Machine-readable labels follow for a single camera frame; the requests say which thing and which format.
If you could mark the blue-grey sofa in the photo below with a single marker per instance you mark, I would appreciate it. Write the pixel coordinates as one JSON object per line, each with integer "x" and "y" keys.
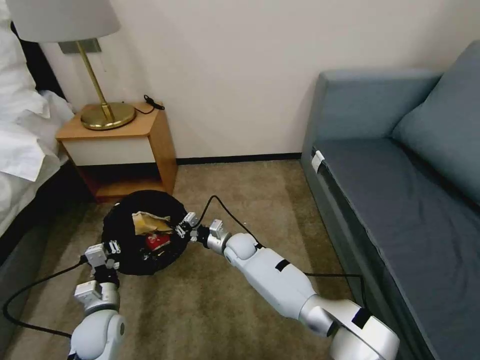
{"x": 393, "y": 232}

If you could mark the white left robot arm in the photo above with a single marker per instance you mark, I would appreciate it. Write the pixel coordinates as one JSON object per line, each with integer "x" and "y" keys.
{"x": 98, "y": 333}

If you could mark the wooden nightstand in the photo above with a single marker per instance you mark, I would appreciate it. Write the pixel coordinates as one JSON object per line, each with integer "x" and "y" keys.
{"x": 112, "y": 150}

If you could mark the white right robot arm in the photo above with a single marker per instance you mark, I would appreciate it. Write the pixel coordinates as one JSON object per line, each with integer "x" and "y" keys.
{"x": 279, "y": 277}

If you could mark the white sofa tag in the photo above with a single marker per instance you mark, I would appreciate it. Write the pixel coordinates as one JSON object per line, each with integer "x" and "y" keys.
{"x": 318, "y": 159}

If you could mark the black round trash bin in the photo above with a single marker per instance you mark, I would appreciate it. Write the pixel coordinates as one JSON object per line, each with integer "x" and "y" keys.
{"x": 123, "y": 247}

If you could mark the blue-grey sofa cushion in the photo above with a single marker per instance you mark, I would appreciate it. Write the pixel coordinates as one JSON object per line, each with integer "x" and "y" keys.
{"x": 442, "y": 142}

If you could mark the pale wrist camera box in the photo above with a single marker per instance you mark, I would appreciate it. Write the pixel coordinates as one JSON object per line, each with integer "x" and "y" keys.
{"x": 95, "y": 254}
{"x": 191, "y": 218}

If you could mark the brass lamp with white shade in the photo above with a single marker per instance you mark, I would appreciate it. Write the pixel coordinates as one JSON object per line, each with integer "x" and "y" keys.
{"x": 108, "y": 117}

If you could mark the red crumpled wrapper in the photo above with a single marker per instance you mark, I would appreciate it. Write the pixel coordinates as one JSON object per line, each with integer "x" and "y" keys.
{"x": 155, "y": 242}

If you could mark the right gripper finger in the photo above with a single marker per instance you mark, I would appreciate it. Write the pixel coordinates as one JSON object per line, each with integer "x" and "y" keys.
{"x": 183, "y": 234}
{"x": 182, "y": 225}

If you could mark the brown paper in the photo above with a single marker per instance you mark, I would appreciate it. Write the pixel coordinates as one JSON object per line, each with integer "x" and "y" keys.
{"x": 150, "y": 223}

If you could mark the black baseboard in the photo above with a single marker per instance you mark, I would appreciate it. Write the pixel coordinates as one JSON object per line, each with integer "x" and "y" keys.
{"x": 240, "y": 161}

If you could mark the white pillow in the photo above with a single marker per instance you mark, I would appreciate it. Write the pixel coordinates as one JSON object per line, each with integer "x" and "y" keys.
{"x": 11, "y": 67}

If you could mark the white duvet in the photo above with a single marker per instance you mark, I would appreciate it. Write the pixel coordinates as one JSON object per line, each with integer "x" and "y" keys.
{"x": 22, "y": 150}

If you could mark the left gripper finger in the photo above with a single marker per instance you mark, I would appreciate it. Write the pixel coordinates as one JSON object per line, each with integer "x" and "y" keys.
{"x": 114, "y": 248}
{"x": 111, "y": 264}

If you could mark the dark headboard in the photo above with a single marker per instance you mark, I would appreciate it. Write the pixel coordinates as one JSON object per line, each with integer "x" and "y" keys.
{"x": 45, "y": 71}

